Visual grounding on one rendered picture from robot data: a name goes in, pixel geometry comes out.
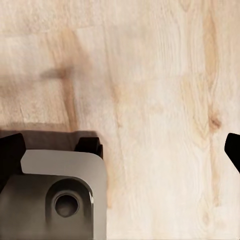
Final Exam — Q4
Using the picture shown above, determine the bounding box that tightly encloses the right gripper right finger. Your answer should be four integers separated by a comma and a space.
224, 132, 240, 172

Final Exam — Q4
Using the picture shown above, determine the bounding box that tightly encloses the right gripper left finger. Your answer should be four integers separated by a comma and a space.
0, 133, 27, 193

